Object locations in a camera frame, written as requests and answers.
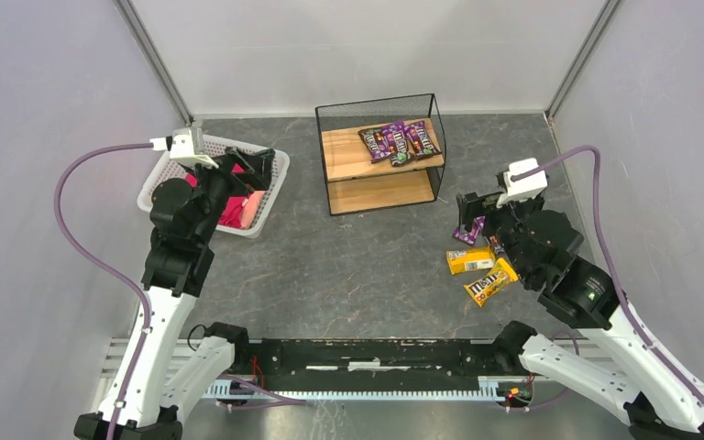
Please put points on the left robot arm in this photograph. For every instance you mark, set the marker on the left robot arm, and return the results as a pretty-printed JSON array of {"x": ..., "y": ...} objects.
[{"x": 145, "y": 400}]

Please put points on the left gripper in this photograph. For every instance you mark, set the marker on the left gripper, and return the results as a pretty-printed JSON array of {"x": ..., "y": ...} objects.
[{"x": 234, "y": 171}]

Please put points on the purple candy bag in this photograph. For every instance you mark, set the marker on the purple candy bag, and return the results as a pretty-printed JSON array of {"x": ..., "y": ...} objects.
[
  {"x": 375, "y": 143},
  {"x": 470, "y": 236},
  {"x": 422, "y": 144},
  {"x": 394, "y": 136}
]

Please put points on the dark candy bag underneath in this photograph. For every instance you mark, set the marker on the dark candy bag underneath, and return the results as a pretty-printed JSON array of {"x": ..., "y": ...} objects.
[{"x": 399, "y": 159}]

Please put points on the yellow M&M candy bag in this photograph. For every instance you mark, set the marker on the yellow M&M candy bag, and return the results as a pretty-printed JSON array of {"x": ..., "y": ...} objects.
[{"x": 499, "y": 276}]

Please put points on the pink red cloth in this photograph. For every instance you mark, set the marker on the pink red cloth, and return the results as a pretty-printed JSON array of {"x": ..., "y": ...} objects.
[{"x": 240, "y": 211}]

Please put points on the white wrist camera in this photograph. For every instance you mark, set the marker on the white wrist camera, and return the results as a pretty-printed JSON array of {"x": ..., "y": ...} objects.
[
  {"x": 522, "y": 189},
  {"x": 186, "y": 147}
]

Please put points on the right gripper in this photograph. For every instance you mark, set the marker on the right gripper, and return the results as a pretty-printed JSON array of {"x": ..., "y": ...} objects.
[{"x": 485, "y": 204}]

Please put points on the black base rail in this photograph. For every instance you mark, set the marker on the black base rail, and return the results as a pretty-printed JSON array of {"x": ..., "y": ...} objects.
[{"x": 349, "y": 365}]

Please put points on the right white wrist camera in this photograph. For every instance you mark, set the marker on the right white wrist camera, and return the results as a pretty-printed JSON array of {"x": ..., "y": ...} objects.
[{"x": 522, "y": 189}]

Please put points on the yellow candy bag backside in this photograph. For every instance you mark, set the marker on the yellow candy bag backside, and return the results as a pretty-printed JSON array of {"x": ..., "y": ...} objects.
[{"x": 474, "y": 259}]

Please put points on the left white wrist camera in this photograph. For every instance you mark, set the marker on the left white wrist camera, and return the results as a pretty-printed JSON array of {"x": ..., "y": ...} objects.
[{"x": 186, "y": 147}]

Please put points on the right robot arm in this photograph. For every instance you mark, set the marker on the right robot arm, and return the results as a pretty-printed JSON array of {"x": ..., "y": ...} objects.
[{"x": 649, "y": 391}]

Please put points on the black wire wooden shelf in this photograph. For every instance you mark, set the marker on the black wire wooden shelf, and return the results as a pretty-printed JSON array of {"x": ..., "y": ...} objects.
[{"x": 353, "y": 183}]

